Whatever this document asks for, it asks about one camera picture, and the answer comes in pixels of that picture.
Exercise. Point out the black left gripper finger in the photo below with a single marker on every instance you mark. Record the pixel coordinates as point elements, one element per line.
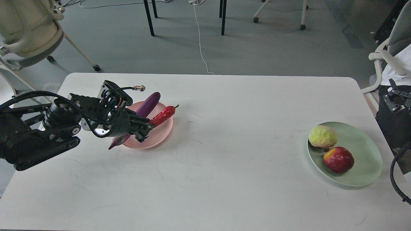
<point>137,120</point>
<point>141,131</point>

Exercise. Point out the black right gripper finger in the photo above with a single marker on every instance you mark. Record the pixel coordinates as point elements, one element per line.
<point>396,93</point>

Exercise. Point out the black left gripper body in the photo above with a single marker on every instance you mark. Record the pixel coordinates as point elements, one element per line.
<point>124,124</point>

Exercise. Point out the purple eggplant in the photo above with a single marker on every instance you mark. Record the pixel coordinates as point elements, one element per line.
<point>143,111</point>

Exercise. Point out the red chili pepper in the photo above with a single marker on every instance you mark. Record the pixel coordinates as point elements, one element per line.
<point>163,115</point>

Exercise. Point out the green pink peach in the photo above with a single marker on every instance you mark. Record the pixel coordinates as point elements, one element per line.
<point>322,136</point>

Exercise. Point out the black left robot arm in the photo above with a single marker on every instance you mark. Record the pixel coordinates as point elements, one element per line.
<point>40,125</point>

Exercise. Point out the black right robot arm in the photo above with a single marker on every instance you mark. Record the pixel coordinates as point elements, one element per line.
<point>395,161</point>

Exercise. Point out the pink plate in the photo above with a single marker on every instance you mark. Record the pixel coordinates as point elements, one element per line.
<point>155,136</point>

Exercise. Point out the grey white chair right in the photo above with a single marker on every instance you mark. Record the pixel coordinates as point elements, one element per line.
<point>392,57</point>

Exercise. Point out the green plate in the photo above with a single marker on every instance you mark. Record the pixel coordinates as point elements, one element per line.
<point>367,158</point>

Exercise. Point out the black table leg left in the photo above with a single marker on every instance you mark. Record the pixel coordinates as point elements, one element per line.
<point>148,15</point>

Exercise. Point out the black table leg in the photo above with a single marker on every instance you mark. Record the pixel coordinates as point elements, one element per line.
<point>148,15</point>
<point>222,15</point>

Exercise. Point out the white chair base with wheels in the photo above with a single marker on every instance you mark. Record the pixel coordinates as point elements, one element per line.
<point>285,16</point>

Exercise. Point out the beige office chair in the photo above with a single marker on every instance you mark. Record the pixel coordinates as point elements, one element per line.
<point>31,32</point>

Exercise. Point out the black table leg right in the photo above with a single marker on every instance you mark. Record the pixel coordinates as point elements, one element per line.
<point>222,15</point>

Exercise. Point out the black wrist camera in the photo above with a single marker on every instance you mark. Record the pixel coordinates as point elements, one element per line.
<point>112,95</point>

